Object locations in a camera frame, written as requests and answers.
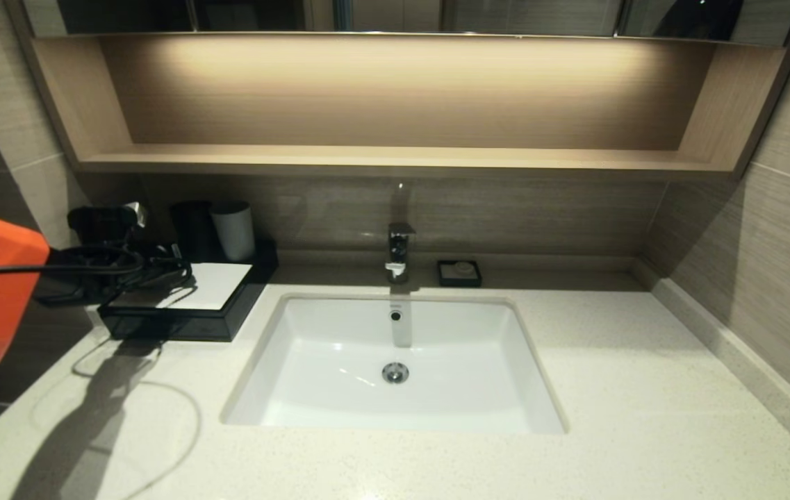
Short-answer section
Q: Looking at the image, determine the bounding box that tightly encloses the dark grey tumbler cup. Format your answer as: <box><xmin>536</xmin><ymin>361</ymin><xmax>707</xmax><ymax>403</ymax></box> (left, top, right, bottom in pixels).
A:
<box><xmin>170</xmin><ymin>201</ymin><xmax>219</xmax><ymax>263</ymax></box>

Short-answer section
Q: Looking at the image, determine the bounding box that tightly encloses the black box drawer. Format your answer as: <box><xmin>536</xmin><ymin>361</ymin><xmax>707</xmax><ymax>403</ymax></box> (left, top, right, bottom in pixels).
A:
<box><xmin>101</xmin><ymin>309</ymin><xmax>232</xmax><ymax>342</ymax></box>

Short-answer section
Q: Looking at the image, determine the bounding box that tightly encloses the black amenity drawer box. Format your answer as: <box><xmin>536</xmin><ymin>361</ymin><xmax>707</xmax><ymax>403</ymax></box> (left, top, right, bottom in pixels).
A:
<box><xmin>98</xmin><ymin>239</ymin><xmax>281</xmax><ymax>342</ymax></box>

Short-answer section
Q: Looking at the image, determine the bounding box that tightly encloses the white card panel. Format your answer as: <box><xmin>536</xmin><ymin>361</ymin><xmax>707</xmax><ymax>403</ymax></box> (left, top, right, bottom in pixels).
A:
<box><xmin>113</xmin><ymin>262</ymin><xmax>254</xmax><ymax>311</ymax></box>

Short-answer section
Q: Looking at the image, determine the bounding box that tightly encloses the pale grey cup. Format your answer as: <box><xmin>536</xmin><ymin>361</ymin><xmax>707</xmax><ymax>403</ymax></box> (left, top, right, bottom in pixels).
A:
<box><xmin>213</xmin><ymin>201</ymin><xmax>257</xmax><ymax>263</ymax></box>

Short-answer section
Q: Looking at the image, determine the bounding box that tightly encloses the chrome basin faucet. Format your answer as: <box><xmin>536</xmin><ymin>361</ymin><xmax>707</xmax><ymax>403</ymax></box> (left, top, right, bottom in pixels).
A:
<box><xmin>385</xmin><ymin>223</ymin><xmax>417</xmax><ymax>284</ymax></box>

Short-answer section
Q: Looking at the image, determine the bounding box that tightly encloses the black soap dish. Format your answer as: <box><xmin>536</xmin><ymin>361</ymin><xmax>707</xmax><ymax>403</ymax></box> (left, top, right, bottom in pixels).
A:
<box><xmin>436</xmin><ymin>260</ymin><xmax>482</xmax><ymax>288</ymax></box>

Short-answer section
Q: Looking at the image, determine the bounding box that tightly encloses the white ceramic sink basin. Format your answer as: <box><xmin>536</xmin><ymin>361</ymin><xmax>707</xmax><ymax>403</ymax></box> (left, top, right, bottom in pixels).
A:
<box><xmin>221</xmin><ymin>292</ymin><xmax>568</xmax><ymax>435</ymax></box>

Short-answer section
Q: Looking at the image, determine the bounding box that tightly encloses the wooden wall shelf niche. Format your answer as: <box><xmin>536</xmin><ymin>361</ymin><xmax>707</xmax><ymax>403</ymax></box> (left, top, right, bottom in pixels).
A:
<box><xmin>33</xmin><ymin>35</ymin><xmax>786</xmax><ymax>181</ymax></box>

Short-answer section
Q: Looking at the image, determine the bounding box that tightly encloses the mirrored wall cabinet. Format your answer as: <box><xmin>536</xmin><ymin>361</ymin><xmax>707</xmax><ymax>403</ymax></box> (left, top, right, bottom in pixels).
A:
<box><xmin>23</xmin><ymin>0</ymin><xmax>790</xmax><ymax>48</ymax></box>

